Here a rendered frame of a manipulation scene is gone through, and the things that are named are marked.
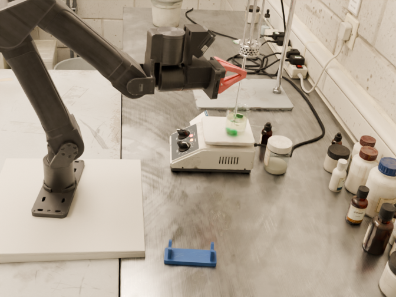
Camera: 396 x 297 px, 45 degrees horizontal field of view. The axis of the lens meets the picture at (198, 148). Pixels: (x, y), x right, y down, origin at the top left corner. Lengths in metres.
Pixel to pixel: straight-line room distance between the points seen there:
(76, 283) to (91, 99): 0.70
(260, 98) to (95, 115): 0.51
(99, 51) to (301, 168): 0.59
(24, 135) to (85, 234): 0.43
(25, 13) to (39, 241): 0.41
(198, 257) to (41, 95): 0.42
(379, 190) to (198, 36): 0.50
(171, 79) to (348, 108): 0.62
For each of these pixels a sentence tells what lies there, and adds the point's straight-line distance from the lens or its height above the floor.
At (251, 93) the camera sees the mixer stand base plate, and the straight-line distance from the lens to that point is 1.52.
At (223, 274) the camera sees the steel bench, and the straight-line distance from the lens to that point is 0.92.
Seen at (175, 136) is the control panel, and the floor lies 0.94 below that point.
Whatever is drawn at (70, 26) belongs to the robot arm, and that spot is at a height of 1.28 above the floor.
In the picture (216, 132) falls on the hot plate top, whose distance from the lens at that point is 1.14.
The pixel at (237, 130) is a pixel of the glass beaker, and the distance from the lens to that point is 1.11.
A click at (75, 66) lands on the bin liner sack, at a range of 2.96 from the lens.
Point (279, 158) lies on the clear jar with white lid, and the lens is 1.15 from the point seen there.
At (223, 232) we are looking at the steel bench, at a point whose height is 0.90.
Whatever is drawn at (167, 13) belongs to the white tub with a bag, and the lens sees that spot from 2.01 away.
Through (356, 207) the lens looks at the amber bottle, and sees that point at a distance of 1.06.
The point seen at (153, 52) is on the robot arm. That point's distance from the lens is 0.94.
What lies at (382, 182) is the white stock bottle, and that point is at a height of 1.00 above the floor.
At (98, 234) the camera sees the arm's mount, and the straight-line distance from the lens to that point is 0.95.
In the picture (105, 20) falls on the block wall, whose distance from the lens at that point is 3.53.
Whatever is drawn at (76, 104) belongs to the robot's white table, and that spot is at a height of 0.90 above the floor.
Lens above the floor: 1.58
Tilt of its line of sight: 33 degrees down
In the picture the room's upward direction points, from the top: 5 degrees clockwise
